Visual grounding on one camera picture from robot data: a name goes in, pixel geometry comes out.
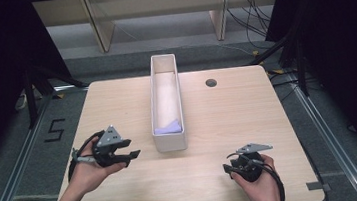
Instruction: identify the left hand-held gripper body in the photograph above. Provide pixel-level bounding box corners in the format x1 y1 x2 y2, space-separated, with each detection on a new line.
89 122 131 170

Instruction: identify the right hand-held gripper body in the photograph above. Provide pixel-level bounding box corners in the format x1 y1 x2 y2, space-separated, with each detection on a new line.
230 140 277 185

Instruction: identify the lavender sock with white print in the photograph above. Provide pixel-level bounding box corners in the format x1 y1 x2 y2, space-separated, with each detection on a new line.
164 117 184 135

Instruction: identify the long white storage box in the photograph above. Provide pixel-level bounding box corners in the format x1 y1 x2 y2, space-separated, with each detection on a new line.
144 52 189 154

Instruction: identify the person's right hand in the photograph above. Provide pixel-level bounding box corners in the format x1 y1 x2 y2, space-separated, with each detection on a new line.
228 152 283 201

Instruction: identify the person's left hand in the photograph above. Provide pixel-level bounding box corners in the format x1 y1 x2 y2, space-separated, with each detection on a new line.
64 142 131 197

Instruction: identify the grey tape strip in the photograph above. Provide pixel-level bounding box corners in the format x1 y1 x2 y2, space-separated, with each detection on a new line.
306 179 332 195

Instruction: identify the round grey table grommet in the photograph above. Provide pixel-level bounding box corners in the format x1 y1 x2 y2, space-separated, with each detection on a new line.
204 77 218 89

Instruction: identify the black metal stand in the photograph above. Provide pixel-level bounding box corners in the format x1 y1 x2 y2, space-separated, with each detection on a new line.
245 28 312 104
21 60 92 130

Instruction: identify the beige wooden shelf unit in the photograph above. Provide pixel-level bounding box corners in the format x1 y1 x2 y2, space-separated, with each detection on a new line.
30 0 288 61

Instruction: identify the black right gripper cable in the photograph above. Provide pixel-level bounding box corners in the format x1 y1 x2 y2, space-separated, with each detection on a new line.
226 148 288 201

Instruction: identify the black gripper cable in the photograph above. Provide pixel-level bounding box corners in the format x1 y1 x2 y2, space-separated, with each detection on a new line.
47 129 114 201
226 148 288 201

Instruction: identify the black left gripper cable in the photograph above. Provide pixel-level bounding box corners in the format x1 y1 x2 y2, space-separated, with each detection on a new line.
47 129 114 201

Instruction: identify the metal floor rail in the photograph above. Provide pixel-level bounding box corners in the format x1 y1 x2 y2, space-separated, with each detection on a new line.
283 63 357 201
0 83 102 201

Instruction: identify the thin white floor cable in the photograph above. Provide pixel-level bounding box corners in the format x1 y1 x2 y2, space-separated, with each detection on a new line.
102 0 257 72

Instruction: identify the bundle of black cables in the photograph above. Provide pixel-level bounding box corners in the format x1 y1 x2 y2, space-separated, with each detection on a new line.
225 0 280 53

